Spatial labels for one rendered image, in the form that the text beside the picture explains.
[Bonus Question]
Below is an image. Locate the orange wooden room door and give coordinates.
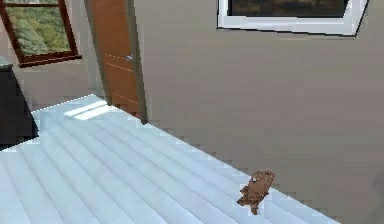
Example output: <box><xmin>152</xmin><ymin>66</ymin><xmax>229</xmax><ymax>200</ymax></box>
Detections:
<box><xmin>83</xmin><ymin>0</ymin><xmax>149</xmax><ymax>125</ymax></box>

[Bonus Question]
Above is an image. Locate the brown teddy bear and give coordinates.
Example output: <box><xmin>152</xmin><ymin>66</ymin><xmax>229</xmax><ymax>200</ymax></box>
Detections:
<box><xmin>236</xmin><ymin>169</ymin><xmax>276</xmax><ymax>216</ymax></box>

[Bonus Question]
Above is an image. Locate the red-brown framed window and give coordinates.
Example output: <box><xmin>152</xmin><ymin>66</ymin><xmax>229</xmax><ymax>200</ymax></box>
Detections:
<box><xmin>0</xmin><ymin>0</ymin><xmax>83</xmax><ymax>69</ymax></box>

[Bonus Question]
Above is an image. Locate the black cabinet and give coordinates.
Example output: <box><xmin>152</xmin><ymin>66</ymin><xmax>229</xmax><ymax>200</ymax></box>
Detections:
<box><xmin>0</xmin><ymin>55</ymin><xmax>40</xmax><ymax>151</ymax></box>

